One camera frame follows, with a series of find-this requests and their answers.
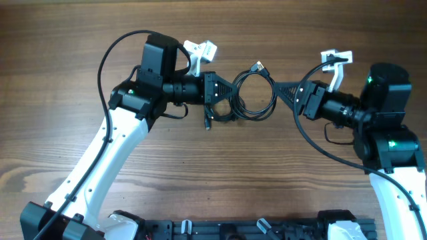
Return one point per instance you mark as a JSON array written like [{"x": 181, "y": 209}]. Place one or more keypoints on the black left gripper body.
[{"x": 208, "y": 78}]

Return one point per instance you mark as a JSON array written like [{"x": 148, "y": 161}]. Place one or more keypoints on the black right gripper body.
[{"x": 313, "y": 111}]

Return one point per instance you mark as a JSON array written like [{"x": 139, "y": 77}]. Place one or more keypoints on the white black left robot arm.
[{"x": 169, "y": 72}]

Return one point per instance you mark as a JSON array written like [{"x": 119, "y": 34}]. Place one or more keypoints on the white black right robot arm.
[{"x": 391, "y": 153}]

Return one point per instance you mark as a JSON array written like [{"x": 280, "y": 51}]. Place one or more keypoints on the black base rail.
[{"x": 210, "y": 230}]

